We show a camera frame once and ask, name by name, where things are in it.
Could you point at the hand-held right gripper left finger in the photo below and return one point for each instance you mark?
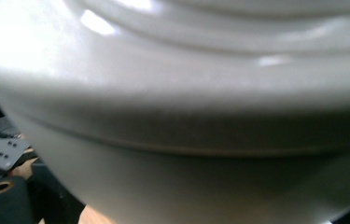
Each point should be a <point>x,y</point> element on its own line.
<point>54,196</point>

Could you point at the white ceramic bowl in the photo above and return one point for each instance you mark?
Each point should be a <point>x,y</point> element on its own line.
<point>188,99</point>

